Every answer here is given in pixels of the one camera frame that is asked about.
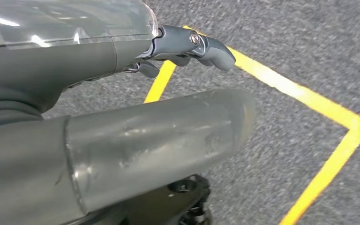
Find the black robot leg part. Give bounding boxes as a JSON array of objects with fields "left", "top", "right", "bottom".
[{"left": 119, "top": 173, "right": 213, "bottom": 225}]

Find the yellow floor tape square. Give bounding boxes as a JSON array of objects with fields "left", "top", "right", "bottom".
[{"left": 143, "top": 25, "right": 360, "bottom": 225}]

